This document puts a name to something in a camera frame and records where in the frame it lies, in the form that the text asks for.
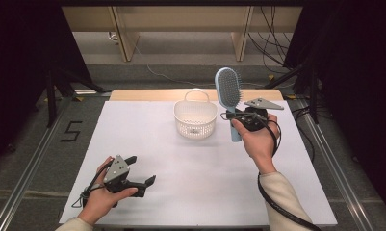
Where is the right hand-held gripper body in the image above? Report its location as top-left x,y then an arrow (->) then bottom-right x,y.
233,97 -> 285,133

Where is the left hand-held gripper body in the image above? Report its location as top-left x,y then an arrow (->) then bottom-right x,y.
103,155 -> 141,197

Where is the light blue hairbrush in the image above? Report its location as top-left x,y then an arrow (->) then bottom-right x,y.
214,66 -> 244,143

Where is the white plastic basket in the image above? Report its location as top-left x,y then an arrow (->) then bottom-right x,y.
173,90 -> 219,141

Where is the person's right hand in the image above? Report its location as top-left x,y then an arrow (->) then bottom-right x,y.
231,113 -> 281,175

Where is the person's left hand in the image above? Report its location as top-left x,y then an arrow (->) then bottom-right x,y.
77,156 -> 140,225

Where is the white table mat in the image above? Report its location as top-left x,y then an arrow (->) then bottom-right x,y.
59,100 -> 339,227

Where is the black metal stand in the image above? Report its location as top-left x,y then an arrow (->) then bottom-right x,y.
264,62 -> 321,125
45,65 -> 114,129

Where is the light wooden desk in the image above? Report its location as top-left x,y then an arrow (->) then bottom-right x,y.
61,5 -> 304,63

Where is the black curtain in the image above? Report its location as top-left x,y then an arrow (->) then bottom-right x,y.
0,0 -> 94,168
283,0 -> 386,222

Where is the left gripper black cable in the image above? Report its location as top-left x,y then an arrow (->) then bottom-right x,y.
70,160 -> 116,209

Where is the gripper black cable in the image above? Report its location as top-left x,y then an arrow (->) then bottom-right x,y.
257,118 -> 322,231
70,160 -> 116,209

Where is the white floor cable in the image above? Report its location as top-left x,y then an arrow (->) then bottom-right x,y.
133,41 -> 297,90

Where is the bundle of black cables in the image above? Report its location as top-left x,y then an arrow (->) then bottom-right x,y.
247,6 -> 298,75

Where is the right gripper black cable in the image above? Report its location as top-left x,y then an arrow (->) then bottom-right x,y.
257,118 -> 322,231

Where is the aluminium floor rail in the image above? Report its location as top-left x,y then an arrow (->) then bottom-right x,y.
296,99 -> 376,231
0,95 -> 73,231

